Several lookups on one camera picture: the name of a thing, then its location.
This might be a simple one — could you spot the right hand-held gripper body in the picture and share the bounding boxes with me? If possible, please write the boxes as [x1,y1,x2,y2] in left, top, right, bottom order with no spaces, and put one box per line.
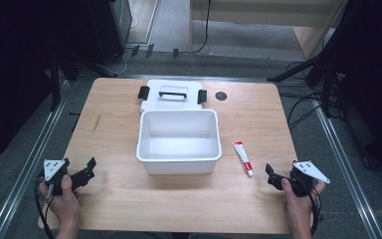
[287,160,331,198]

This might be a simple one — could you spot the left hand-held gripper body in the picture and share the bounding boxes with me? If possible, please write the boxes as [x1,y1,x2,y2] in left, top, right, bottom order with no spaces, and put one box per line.
[37,156,82,197]

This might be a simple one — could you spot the person's right hand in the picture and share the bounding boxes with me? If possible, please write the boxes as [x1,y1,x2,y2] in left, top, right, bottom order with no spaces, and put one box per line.
[281,177,326,228]

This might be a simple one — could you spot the person's left hand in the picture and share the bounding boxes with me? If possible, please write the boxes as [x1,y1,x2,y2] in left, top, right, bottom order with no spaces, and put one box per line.
[39,174,83,228]

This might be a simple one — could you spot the white and red ointment tube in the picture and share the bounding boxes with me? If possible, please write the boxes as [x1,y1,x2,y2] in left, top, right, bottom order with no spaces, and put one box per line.
[232,139,255,178]

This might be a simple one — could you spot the black metal stand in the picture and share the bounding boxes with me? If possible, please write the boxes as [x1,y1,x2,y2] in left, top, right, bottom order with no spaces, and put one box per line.
[48,48,117,113]

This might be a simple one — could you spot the white plastic storage box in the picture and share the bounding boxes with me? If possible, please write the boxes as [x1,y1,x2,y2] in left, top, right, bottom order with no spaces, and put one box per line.
[135,108,223,176]

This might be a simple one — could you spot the black tripod stand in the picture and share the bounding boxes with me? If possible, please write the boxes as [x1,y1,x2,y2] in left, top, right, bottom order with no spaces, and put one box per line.
[266,0,359,120]

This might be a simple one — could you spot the dark curtain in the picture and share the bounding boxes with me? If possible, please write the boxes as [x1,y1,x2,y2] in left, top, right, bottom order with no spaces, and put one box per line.
[0,0,96,170]
[324,0,382,178]

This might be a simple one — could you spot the black cabinet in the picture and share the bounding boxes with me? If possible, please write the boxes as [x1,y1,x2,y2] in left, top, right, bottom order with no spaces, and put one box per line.
[87,0,133,67]

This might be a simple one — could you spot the light wooden furniture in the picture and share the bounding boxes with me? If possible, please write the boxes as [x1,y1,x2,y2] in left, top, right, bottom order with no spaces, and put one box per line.
[188,0,350,62]

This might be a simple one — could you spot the metal floor rail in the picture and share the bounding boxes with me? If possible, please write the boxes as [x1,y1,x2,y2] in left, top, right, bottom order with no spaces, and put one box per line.
[0,79,72,239]
[311,98,382,239]

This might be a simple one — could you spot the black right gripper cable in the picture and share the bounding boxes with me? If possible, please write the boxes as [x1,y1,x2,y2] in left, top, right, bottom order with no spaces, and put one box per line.
[306,185,322,237]

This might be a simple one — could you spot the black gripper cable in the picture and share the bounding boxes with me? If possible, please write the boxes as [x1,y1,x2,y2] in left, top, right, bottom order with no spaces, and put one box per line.
[33,178,56,239]
[306,185,322,237]

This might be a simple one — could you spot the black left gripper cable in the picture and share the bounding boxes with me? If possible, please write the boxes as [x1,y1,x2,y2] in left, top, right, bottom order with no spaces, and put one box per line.
[33,178,56,239]

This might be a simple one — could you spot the black floor cables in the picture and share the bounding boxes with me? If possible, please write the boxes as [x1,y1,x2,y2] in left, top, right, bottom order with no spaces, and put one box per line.
[278,59,346,131]

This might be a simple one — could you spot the white lid with black handle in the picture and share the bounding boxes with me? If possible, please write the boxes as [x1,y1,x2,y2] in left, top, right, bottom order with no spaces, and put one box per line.
[137,78,209,115]

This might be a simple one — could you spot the white floor cable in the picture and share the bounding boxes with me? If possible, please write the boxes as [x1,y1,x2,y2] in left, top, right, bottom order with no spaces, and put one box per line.
[107,48,137,76]

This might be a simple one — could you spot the black hanging cable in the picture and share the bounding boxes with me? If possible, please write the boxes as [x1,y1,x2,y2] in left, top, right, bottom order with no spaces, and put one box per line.
[189,0,213,56]

